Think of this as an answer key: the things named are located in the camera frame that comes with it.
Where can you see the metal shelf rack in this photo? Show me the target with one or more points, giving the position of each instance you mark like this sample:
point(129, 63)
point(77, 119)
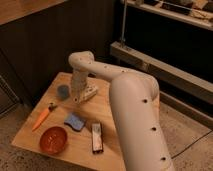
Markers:
point(199, 92)

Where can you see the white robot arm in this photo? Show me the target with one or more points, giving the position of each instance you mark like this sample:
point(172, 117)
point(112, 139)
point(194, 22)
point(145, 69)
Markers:
point(131, 96)

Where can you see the blue sponge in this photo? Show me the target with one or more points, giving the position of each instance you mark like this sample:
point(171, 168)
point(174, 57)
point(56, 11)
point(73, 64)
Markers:
point(75, 121)

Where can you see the blue cup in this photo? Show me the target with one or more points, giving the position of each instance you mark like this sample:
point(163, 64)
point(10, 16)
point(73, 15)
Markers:
point(63, 92)

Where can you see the clear plastic bottle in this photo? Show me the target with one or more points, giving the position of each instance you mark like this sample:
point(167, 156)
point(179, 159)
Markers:
point(88, 92)

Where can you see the orange toy carrot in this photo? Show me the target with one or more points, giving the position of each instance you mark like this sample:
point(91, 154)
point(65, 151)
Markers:
point(43, 115)

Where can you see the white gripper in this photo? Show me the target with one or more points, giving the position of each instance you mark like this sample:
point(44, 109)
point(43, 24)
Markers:
point(78, 85)

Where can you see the red bowl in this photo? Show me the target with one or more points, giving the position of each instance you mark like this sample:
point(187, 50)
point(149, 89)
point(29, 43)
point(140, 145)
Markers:
point(53, 140)

